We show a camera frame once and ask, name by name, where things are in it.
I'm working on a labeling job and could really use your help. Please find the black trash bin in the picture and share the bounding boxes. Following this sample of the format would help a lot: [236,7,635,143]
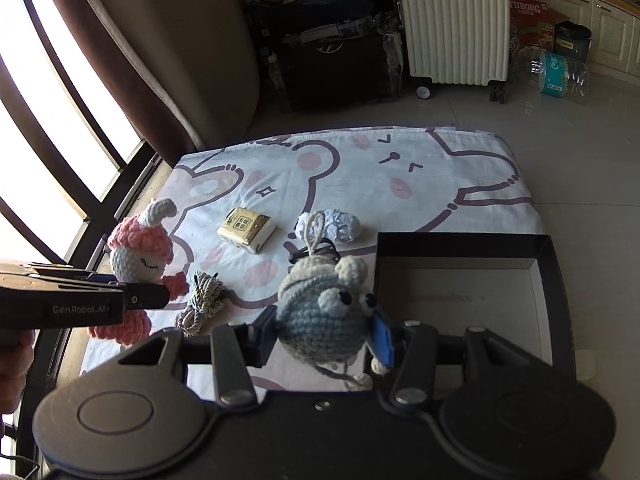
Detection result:
[552,21,593,63]

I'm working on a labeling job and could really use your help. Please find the dark window frame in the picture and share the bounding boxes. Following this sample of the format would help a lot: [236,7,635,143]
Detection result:
[0,0,162,273]

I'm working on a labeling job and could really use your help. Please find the pink crochet doll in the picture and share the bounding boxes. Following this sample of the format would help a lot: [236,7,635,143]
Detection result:
[89,198,190,346]

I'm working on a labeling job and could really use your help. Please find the yellow tissue pack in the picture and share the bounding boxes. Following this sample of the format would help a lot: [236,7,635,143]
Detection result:
[216,206,277,255]

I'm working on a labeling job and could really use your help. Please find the person's left hand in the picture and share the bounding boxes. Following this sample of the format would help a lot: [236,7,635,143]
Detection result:
[0,330,35,415]

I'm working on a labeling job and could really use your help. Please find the brown curtain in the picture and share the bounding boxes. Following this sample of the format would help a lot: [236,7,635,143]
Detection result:
[37,0,201,166]

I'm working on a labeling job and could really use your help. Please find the beige curtain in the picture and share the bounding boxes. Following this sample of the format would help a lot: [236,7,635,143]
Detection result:
[75,0,261,161]

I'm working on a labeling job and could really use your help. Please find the white kitchen cabinets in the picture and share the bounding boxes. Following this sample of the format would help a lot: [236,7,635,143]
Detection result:
[510,0,640,81]

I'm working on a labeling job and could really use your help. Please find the large water jug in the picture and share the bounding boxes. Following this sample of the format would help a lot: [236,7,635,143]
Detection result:
[515,50,591,98]

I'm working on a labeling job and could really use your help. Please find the white yarn bundle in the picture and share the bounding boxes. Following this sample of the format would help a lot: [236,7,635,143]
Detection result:
[295,210,362,246]

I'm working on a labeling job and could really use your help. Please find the black storage case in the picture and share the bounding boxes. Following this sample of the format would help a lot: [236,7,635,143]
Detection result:
[277,35,401,113]

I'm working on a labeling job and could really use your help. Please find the clear plastic bottle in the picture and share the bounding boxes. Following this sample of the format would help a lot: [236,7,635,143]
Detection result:
[266,49,282,88]

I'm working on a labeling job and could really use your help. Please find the black cardboard box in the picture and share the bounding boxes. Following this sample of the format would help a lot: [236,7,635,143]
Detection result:
[372,232,578,381]

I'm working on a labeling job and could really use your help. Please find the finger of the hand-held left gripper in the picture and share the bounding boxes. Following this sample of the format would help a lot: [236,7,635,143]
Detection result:
[123,282,170,310]
[29,261,128,288]

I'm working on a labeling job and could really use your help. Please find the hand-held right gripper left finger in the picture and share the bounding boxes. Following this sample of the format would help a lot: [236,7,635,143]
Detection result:
[116,305,279,407]

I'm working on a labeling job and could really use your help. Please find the red cardboard box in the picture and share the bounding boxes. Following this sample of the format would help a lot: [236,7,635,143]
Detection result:
[509,0,558,58]

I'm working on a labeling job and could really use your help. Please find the beige twisted rope bundle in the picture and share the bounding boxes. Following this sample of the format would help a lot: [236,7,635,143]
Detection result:
[174,270,228,337]

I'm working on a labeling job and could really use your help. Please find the blue-grey crochet doll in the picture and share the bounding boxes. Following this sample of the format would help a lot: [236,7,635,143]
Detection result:
[276,211,379,392]

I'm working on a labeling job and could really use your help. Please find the white ribbed suitcase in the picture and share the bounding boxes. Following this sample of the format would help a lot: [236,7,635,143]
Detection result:
[395,0,512,103]

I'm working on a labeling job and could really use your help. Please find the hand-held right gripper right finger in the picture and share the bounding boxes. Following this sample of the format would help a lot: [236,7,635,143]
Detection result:
[370,305,551,407]

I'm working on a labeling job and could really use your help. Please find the cartoon printed bed sheet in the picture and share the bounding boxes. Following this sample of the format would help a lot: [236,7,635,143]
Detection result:
[80,127,547,396]

